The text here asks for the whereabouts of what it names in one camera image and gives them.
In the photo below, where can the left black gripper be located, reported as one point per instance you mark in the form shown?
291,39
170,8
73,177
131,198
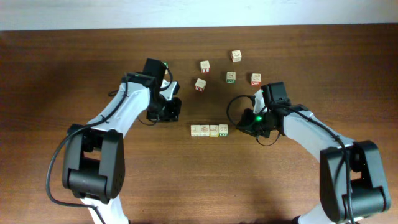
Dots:
171,116

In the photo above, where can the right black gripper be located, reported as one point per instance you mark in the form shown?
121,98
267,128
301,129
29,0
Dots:
245,126

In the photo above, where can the green eight block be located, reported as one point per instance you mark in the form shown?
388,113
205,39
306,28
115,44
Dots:
223,130

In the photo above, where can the red snail block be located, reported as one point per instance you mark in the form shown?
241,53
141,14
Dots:
256,79

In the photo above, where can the red shell picture block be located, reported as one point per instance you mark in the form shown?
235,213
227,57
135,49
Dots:
204,130

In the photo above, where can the green N block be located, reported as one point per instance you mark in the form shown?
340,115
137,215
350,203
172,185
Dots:
195,130

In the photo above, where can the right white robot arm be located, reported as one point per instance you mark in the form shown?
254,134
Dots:
353,183

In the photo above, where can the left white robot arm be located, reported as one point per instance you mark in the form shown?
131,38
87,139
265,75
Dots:
94,165

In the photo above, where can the green R block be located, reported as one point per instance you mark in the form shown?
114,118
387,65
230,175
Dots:
166,65

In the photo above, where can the red X number block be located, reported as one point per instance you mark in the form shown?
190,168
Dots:
200,85

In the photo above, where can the green butterfly block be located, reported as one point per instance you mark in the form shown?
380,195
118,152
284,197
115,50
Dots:
231,77

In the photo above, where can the red six block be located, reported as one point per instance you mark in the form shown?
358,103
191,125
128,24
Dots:
205,66

